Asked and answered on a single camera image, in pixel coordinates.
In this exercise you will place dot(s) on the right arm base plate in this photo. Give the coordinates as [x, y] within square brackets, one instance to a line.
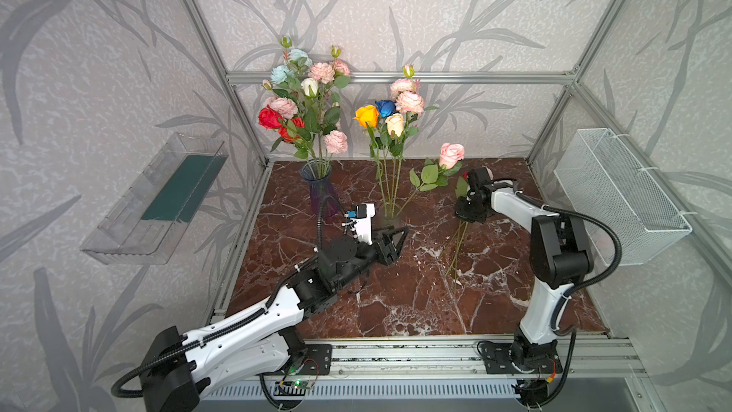
[518, 358]

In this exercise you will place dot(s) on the aluminium front rail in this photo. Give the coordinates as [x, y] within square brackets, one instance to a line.
[431, 358]

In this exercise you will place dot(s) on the clear frosted glass vase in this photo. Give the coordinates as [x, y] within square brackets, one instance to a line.
[390, 217]

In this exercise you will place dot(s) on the clear plastic wall bin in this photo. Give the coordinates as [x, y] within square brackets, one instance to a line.
[145, 226]

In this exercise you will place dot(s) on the white wire mesh basket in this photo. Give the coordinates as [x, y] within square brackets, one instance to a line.
[603, 179]

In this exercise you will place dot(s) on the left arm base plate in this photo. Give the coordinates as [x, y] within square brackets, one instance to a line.
[313, 359]

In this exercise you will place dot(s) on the pink carnation tall stem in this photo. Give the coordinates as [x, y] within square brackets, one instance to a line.
[334, 74]

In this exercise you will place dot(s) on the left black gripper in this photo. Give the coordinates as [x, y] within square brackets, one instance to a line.
[380, 245]

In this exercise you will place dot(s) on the mixed artificial flower pile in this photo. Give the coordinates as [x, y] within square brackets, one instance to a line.
[455, 243]

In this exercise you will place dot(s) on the small pink flower stem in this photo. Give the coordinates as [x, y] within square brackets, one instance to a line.
[333, 141]

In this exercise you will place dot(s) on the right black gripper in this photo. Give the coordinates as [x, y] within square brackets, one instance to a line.
[474, 181]

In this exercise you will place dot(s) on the pink rose stem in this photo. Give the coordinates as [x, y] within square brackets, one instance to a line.
[434, 173]

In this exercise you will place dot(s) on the purple glass vase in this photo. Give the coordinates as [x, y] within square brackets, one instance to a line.
[323, 196]

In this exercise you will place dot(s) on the red rose stem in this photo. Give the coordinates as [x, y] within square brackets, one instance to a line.
[295, 132]
[269, 119]

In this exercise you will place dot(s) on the striped pink peony stem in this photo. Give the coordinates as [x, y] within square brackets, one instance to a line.
[405, 94]

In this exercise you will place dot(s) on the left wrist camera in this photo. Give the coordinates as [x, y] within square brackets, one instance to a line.
[359, 222]

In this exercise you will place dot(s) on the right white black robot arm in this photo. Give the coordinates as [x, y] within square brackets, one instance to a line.
[559, 257]

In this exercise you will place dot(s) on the light blue flower stem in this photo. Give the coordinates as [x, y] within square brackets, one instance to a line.
[286, 77]

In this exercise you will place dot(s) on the peach rose stem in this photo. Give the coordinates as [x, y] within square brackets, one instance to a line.
[395, 126]

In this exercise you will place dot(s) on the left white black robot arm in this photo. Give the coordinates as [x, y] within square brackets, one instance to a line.
[180, 369]

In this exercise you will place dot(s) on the blue rose stem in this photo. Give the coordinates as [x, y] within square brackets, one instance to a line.
[386, 109]

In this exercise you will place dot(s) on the orange rose stem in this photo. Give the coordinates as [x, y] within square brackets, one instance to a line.
[368, 118]

